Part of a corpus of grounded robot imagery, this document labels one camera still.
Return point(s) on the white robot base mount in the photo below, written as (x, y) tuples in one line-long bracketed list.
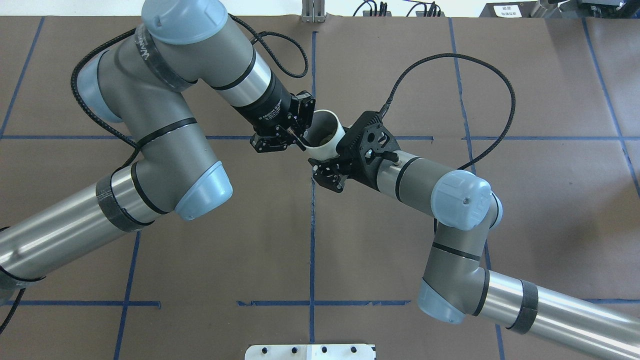
[(332, 351)]

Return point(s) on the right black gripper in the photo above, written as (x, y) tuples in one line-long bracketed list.
[(328, 176)]

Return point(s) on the brown paper table cover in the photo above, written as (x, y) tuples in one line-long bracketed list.
[(285, 261)]

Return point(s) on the white ribbed HOME mug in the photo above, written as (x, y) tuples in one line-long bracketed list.
[(324, 135)]

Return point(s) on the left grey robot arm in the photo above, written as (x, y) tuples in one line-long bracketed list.
[(133, 87)]

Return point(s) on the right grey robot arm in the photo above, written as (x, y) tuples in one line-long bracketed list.
[(454, 284)]

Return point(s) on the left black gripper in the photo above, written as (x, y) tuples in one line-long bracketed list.
[(267, 111)]

